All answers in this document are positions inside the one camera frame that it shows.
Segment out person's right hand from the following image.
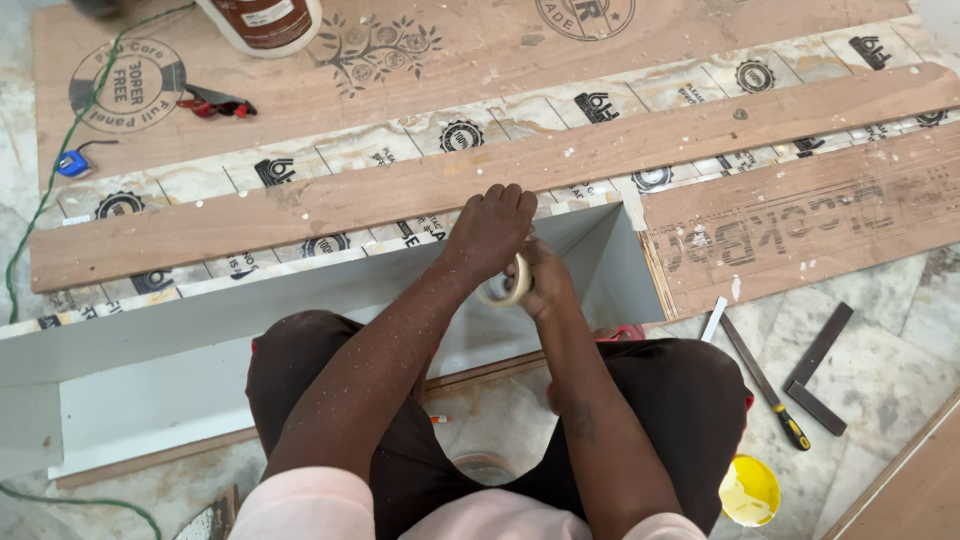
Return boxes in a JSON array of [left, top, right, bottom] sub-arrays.
[[507, 238, 579, 321]]

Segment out person's left hand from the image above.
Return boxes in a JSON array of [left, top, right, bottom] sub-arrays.
[[442, 183, 540, 289]]

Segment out beige masking tape roll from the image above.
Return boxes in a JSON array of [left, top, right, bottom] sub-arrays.
[[476, 255, 535, 309]]

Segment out large brown plywood sheet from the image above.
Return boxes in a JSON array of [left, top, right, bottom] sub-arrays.
[[31, 0, 912, 190]]

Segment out laminate sheet with printed film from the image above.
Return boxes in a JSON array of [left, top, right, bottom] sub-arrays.
[[0, 15, 960, 340]]

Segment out long plywood strip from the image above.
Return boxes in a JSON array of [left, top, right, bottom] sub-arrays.
[[30, 62, 960, 295]]

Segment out small white laminate strip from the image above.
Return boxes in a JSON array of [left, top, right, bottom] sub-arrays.
[[699, 296, 729, 344]]

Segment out person's dark trousers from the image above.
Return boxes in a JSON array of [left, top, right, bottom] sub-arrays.
[[246, 311, 753, 537]]

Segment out clear plastic container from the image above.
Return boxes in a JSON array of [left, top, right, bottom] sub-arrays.
[[450, 450, 520, 487]]

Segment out plywood board with faded print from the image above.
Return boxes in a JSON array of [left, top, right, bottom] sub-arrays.
[[641, 123, 960, 322]]

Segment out black try square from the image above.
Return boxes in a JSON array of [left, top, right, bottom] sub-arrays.
[[782, 301, 856, 438]]

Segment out white glue jar brown label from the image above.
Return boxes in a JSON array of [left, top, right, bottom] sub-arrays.
[[196, 0, 324, 60]]

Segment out red and black pliers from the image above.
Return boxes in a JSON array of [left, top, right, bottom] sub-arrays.
[[176, 82, 258, 121]]

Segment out yellow round lid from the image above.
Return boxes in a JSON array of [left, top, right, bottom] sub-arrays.
[[718, 453, 782, 528]]

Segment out person's pink shirt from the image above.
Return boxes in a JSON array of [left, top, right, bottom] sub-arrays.
[[228, 466, 710, 540]]

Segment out white laminated box panel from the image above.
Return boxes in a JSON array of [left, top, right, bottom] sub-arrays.
[[0, 201, 669, 481]]

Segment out blue tape measure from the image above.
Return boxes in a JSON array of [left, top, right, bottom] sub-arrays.
[[54, 139, 120, 180]]

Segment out plain plywood board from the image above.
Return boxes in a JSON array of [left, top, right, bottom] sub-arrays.
[[821, 390, 960, 540]]

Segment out metal file yellow black handle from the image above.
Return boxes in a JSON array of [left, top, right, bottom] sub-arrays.
[[718, 311, 813, 453]]

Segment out green cable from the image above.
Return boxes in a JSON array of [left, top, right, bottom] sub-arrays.
[[0, 483, 162, 540], [3, 2, 196, 324]]

